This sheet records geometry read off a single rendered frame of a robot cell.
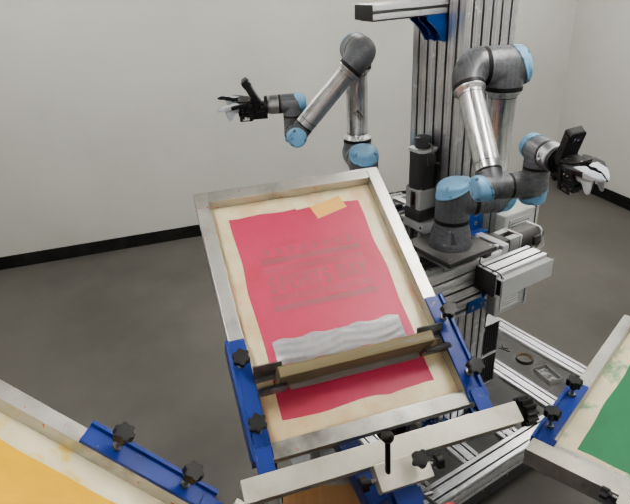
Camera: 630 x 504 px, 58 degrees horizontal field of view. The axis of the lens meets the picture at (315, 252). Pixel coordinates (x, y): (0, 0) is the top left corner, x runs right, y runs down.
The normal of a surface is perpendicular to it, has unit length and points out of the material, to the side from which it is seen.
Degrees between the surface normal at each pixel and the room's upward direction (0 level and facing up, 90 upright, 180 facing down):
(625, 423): 0
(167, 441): 0
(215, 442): 0
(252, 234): 32
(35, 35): 90
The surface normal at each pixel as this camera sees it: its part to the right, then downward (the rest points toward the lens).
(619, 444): -0.04, -0.89
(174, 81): 0.32, 0.41
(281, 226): 0.13, -0.54
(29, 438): 0.48, -0.73
